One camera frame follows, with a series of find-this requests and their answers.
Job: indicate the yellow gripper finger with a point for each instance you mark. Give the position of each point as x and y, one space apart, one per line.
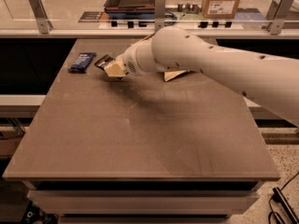
116 69

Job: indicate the middle metal glass bracket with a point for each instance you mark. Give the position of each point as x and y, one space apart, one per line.
159 14

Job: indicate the black power strip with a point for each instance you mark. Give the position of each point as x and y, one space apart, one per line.
280 198

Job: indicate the table drawer front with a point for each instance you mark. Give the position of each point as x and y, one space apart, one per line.
133 202

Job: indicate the black chocolate rxbar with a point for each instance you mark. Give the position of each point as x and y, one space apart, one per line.
103 62

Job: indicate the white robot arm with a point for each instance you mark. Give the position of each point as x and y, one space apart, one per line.
269 81

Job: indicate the cardboard box with label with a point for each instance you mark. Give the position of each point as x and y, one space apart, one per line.
219 9

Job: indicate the blue blueberry rxbar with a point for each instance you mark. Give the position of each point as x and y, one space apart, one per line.
82 62

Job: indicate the left metal glass bracket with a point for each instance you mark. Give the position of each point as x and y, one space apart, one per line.
43 24

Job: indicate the right metal glass bracket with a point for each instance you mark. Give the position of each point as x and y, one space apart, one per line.
277 14

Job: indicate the yellow chip bag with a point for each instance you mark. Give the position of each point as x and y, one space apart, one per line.
168 75

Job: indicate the metal glass bracket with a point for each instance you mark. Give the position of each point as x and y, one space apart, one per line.
43 24
159 14
277 14

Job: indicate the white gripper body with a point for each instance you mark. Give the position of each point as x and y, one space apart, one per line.
129 62

